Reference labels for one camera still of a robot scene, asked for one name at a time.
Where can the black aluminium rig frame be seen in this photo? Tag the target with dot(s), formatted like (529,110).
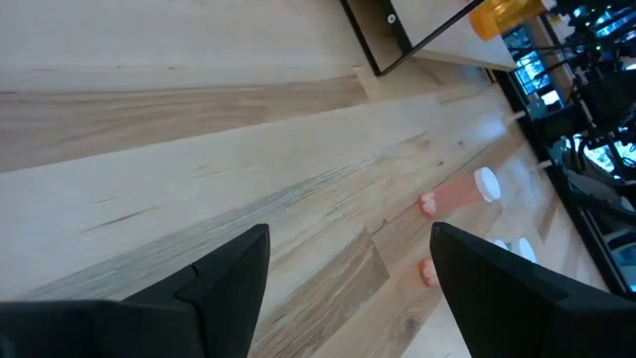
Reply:
(401,35)

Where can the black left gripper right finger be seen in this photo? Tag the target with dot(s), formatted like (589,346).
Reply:
(497,308)

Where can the pink pill bottle white cap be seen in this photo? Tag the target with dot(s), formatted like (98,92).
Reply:
(457,194)
(427,273)

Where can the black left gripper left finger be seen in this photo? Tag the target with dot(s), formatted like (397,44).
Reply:
(233,288)

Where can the orange pill bottle white cap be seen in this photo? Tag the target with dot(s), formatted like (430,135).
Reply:
(502,17)

